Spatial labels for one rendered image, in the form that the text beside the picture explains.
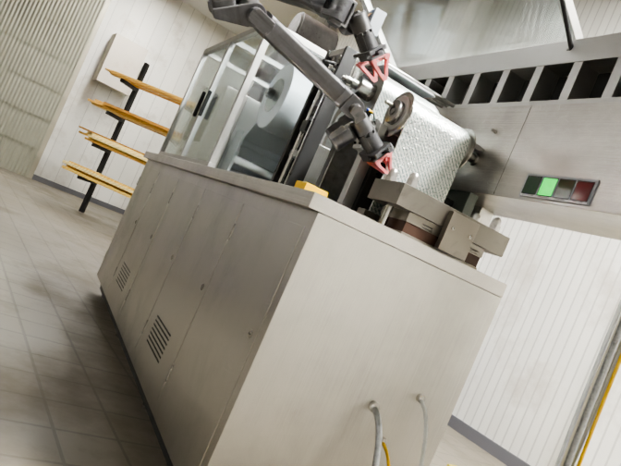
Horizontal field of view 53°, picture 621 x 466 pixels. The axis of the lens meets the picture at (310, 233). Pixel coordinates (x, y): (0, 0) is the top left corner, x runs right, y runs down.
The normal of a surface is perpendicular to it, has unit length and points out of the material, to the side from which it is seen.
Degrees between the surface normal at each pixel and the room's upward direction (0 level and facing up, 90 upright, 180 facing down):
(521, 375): 90
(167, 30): 90
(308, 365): 90
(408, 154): 90
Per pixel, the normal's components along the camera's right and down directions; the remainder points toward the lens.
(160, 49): 0.49, 0.20
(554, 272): -0.77, -0.35
